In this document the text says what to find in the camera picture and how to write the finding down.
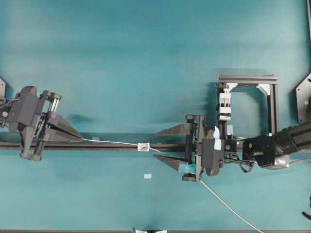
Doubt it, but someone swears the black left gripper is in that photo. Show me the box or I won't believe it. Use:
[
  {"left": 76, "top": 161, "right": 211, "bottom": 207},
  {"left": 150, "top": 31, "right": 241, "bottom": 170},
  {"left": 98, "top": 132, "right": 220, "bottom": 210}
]
[{"left": 20, "top": 90, "right": 82, "bottom": 161}]

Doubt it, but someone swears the black cable right edge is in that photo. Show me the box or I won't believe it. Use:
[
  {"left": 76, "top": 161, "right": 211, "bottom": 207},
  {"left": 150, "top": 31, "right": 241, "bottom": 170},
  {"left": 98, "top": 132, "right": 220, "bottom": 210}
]
[{"left": 301, "top": 196, "right": 311, "bottom": 220}]

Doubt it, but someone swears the white clamp fixture on stand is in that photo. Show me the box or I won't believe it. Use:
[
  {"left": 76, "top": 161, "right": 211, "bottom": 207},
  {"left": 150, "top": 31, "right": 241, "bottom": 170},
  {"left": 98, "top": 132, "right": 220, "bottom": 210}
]
[{"left": 218, "top": 83, "right": 231, "bottom": 121}]

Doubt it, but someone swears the small white metal fitting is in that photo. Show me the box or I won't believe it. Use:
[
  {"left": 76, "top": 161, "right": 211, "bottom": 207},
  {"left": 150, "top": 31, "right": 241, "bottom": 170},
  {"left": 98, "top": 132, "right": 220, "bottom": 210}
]
[{"left": 137, "top": 143, "right": 150, "bottom": 152}]

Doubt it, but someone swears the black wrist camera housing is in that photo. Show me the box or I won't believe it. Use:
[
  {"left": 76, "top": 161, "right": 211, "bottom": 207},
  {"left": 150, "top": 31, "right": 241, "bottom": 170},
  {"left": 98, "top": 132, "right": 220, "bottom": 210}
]
[
  {"left": 8, "top": 85, "right": 46, "bottom": 156},
  {"left": 201, "top": 127, "right": 224, "bottom": 176}
]

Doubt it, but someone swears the small pale blue label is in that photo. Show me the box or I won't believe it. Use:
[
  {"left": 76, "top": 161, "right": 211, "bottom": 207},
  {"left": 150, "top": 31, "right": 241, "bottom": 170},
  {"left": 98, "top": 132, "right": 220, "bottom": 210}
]
[{"left": 144, "top": 174, "right": 152, "bottom": 179}]

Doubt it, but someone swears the right black corner bracket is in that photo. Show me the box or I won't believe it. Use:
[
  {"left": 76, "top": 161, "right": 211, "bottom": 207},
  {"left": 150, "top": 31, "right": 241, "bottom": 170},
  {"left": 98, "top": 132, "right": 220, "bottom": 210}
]
[{"left": 296, "top": 74, "right": 311, "bottom": 124}]

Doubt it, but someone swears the black corner bracket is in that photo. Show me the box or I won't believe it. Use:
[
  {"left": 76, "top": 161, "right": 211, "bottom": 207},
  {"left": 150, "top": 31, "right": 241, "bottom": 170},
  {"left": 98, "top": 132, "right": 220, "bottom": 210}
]
[
  {"left": 0, "top": 78, "right": 6, "bottom": 99},
  {"left": 296, "top": 74, "right": 311, "bottom": 124}
]

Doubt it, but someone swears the long black aluminium rail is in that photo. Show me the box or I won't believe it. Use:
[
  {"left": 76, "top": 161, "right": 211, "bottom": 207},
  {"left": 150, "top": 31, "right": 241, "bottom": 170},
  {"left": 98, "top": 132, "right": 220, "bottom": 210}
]
[{"left": 0, "top": 142, "right": 251, "bottom": 152}]

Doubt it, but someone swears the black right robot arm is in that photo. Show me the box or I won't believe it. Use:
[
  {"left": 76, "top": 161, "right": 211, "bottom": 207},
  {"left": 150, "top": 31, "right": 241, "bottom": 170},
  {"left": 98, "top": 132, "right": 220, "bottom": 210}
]
[{"left": 154, "top": 115, "right": 311, "bottom": 182}]

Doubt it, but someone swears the thin grey steel wire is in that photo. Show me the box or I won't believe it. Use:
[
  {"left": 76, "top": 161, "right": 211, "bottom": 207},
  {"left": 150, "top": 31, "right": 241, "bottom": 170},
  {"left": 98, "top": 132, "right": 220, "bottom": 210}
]
[{"left": 81, "top": 137, "right": 262, "bottom": 233}]

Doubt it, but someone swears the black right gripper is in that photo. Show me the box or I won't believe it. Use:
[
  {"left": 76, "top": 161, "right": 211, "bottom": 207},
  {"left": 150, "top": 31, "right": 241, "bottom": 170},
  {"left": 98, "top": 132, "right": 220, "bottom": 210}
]
[{"left": 153, "top": 114, "right": 207, "bottom": 182}]

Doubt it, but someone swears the black frame bar bottom edge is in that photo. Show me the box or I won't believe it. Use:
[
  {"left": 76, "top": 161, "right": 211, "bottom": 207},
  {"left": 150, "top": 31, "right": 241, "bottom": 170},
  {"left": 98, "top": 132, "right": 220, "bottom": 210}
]
[{"left": 0, "top": 229, "right": 311, "bottom": 233}]

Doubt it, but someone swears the black aluminium frame stand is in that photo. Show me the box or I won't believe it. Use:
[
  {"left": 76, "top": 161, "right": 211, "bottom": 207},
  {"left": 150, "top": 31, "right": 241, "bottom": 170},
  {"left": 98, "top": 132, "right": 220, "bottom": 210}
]
[{"left": 217, "top": 75, "right": 279, "bottom": 139}]

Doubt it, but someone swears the left black corner bracket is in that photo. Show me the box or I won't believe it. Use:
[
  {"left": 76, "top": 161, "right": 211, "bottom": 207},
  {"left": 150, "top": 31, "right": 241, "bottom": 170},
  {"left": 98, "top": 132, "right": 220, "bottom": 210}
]
[{"left": 0, "top": 78, "right": 6, "bottom": 99}]

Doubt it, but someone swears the black left wrist camera housing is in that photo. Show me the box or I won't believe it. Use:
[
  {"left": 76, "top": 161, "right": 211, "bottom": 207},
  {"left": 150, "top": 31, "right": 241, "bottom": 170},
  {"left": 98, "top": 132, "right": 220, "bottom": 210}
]
[{"left": 8, "top": 85, "right": 46, "bottom": 156}]

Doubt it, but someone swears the black frame post right edge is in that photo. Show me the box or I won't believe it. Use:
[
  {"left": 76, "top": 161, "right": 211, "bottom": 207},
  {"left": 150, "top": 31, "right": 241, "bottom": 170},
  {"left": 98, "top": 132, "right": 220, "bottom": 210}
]
[{"left": 305, "top": 0, "right": 311, "bottom": 45}]

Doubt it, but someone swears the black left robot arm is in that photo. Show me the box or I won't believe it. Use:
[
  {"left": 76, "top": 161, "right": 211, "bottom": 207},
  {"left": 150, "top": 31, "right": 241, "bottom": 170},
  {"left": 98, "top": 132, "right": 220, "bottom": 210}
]
[{"left": 0, "top": 86, "right": 82, "bottom": 161}]

